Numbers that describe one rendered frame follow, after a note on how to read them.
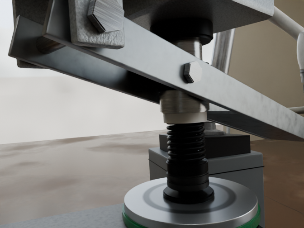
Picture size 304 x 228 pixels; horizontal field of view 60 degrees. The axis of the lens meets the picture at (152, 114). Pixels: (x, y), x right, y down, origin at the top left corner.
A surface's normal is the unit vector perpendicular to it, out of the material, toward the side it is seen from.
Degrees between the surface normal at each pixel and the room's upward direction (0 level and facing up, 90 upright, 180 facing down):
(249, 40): 90
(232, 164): 90
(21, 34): 90
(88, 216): 0
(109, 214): 0
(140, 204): 0
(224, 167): 90
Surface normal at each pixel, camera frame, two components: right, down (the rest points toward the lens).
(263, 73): 0.31, 0.04
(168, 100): -0.67, 0.07
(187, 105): 0.05, 0.05
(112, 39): 0.67, 0.00
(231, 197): -0.05, -1.00
